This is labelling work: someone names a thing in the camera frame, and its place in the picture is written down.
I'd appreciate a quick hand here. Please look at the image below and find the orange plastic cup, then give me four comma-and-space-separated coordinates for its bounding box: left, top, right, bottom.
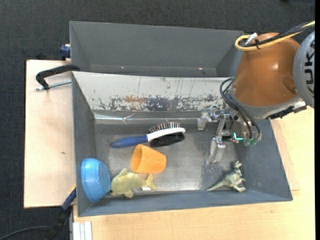
130, 143, 168, 174

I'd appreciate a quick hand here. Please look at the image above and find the blue plastic bowl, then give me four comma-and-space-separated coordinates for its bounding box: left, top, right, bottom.
80, 157, 112, 203

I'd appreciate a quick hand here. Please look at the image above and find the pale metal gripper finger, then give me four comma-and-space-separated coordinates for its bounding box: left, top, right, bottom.
206, 137, 218, 165
212, 141, 227, 164

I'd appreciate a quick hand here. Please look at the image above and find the grey metal bin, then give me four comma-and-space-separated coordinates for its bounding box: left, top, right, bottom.
68, 20, 294, 217

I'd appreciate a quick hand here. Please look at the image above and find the yellow-green plush fish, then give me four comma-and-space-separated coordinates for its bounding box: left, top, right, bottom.
108, 168, 158, 199

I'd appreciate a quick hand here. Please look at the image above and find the green toy dinosaur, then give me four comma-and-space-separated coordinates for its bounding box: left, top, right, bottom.
206, 160, 247, 193

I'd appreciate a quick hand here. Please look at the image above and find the blue and white hairbrush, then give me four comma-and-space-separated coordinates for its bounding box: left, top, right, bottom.
109, 121, 187, 149

